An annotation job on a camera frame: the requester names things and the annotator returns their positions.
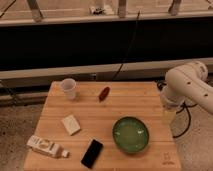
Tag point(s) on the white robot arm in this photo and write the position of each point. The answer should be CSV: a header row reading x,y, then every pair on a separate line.
x,y
183,82

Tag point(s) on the green ceramic bowl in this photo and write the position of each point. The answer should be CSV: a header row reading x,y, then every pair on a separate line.
x,y
130,135

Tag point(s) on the wooden table board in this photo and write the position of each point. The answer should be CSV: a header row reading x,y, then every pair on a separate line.
x,y
96,119

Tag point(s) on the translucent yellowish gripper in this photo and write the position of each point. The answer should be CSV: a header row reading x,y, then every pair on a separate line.
x,y
168,114

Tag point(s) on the white plastic bottle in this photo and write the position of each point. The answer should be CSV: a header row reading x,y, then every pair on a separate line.
x,y
47,147

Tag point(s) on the red pepper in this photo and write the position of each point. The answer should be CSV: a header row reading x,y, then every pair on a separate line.
x,y
104,93

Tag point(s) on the black smartphone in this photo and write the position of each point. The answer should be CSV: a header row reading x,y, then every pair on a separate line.
x,y
92,153

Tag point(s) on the white plastic cup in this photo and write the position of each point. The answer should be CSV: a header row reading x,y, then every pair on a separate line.
x,y
68,86

